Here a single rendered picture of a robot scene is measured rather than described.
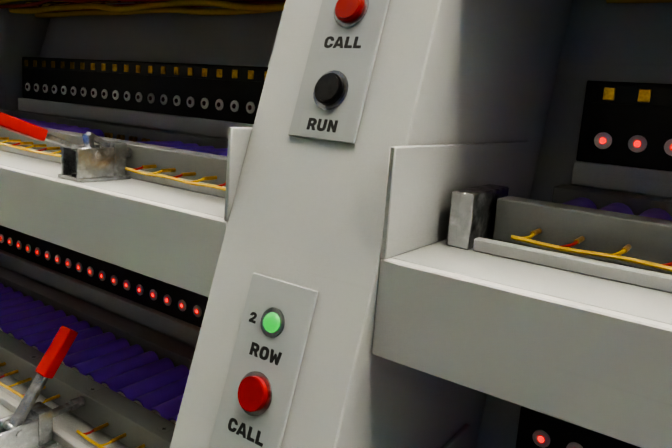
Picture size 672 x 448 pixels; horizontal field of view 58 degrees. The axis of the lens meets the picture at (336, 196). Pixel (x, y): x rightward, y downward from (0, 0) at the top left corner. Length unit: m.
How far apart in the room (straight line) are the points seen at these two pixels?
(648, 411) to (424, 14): 0.19
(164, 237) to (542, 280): 0.21
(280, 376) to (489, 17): 0.22
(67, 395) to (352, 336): 0.30
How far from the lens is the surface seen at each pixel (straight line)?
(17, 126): 0.43
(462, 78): 0.32
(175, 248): 0.36
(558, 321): 0.25
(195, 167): 0.42
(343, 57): 0.31
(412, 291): 0.27
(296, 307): 0.29
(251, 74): 0.58
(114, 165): 0.46
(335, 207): 0.29
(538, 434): 0.43
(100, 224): 0.41
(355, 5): 0.31
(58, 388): 0.54
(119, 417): 0.48
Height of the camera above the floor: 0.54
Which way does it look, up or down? 5 degrees up
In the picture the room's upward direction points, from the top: 14 degrees clockwise
